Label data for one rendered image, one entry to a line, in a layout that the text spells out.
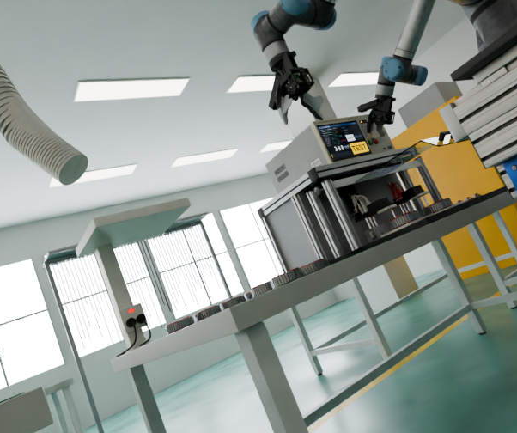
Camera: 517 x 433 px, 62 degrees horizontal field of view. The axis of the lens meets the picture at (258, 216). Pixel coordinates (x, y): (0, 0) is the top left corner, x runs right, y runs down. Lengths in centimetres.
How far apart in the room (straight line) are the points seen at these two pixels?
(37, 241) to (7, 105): 573
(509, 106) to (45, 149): 170
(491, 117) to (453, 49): 650
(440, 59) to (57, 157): 652
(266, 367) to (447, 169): 484
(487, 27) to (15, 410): 111
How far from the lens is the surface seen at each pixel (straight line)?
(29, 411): 67
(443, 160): 560
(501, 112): 112
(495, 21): 113
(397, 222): 168
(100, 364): 759
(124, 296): 179
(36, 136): 211
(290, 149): 195
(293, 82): 128
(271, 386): 94
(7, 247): 780
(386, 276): 580
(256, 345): 93
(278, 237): 193
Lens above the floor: 74
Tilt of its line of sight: 10 degrees up
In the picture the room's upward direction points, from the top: 23 degrees counter-clockwise
